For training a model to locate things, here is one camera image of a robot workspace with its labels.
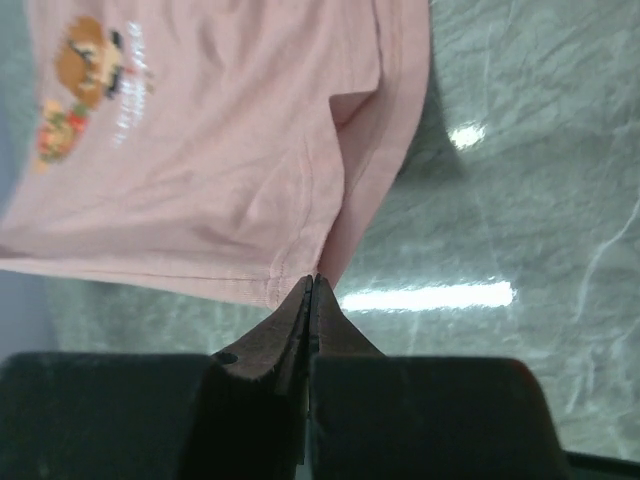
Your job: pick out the pink printed t-shirt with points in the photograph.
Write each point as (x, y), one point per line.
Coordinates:
(219, 149)

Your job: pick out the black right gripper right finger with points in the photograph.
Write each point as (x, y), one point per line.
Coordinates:
(375, 416)

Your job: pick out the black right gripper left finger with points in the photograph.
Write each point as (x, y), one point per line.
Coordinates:
(235, 414)

